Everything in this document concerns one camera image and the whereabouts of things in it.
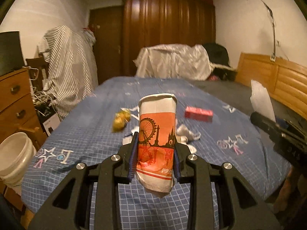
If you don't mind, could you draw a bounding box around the white knotted sock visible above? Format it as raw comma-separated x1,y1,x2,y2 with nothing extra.
122,124,201,154

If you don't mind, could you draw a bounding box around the striped hanging cloth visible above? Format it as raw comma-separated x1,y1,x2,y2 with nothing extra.
38,25,98,121

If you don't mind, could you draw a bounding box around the red cardboard box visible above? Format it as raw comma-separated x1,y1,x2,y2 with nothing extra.
185,106,213,122

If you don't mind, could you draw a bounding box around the dark wooden door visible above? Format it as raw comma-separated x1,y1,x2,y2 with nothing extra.
88,6,123,84

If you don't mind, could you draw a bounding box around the wooden drawer chest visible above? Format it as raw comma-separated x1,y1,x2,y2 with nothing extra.
1,67,47,150

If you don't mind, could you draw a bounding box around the white plastic bucket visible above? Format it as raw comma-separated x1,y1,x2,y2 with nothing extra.
0,132,36,187

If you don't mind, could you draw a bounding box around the yellow crumpled wrapper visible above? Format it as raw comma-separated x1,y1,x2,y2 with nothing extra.
112,108,131,132

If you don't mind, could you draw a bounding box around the silver satin cloth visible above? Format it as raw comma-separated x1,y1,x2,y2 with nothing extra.
134,44,213,81

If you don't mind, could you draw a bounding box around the blue checked bed sheet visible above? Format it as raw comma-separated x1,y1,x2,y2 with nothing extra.
22,77,290,229

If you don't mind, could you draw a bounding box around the white bubble wrap sheet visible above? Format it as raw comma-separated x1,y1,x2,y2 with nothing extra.
250,80,276,122

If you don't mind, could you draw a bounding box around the dark wooden wardrobe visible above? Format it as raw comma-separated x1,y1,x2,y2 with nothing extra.
121,0,216,76

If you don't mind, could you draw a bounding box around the wall cable lamp arm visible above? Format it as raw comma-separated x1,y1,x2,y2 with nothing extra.
218,0,284,62

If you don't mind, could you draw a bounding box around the orange printed paper cup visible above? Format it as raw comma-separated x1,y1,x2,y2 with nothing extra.
136,94,177,198

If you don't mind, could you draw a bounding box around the black hat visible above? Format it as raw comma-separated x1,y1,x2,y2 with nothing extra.
202,43,237,72

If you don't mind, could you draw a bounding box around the black monitor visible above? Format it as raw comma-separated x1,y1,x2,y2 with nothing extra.
0,31,24,76

